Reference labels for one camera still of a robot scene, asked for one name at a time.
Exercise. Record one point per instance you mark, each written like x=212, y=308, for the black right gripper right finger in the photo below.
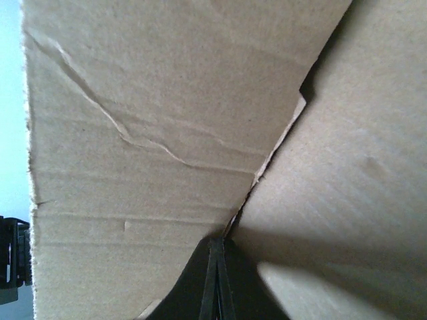
x=241, y=292

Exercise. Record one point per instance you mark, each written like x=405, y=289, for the brown cardboard box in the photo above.
x=302, y=124

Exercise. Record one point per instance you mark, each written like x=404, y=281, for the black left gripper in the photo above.
x=16, y=269

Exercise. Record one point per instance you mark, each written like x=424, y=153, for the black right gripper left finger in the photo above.
x=194, y=295

